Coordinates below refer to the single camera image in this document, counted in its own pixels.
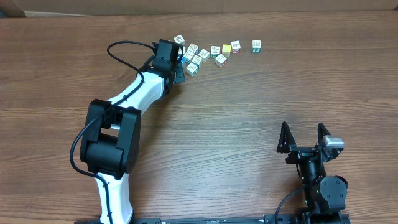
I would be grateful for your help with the white block teal side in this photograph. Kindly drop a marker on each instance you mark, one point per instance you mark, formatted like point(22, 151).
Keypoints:
point(188, 56)

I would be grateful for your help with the white block green side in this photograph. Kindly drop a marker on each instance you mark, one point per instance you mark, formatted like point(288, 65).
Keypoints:
point(192, 69)

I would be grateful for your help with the white block red bottom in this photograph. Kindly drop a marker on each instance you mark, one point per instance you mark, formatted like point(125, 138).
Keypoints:
point(235, 47)

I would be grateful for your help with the white block butterfly picture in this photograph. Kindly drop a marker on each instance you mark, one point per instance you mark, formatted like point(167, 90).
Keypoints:
point(197, 60)

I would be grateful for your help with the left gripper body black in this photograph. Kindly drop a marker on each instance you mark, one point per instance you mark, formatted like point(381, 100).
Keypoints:
point(178, 69)

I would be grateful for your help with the yellow block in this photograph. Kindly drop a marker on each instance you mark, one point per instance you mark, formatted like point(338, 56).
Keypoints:
point(226, 50)

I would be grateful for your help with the white block green grid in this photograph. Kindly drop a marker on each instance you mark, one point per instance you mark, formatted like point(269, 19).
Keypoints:
point(193, 48)

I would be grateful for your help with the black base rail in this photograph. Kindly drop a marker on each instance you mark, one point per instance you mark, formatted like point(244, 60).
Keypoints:
point(266, 219)

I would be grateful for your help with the white block red side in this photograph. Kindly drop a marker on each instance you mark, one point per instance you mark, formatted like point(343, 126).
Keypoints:
point(220, 60)

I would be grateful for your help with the white block teal far right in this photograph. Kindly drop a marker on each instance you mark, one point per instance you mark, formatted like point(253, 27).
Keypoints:
point(256, 46)

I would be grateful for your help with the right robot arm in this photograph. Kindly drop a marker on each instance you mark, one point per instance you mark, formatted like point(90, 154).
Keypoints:
point(324, 195)

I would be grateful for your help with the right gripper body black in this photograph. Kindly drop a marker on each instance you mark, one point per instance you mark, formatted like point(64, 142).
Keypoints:
point(299, 155)

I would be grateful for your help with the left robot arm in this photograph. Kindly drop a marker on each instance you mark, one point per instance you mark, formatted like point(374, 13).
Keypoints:
point(107, 148)

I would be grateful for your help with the white block green letters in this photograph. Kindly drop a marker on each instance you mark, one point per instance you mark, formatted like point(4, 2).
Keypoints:
point(215, 51)

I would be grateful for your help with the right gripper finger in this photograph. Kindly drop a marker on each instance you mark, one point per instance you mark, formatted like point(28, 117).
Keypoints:
point(286, 141)
point(323, 135)

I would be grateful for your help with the white block tilted centre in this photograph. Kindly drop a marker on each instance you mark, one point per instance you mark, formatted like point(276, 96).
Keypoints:
point(204, 54)

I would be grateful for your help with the block with red picture top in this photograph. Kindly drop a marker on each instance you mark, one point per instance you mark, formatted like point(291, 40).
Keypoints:
point(179, 39)

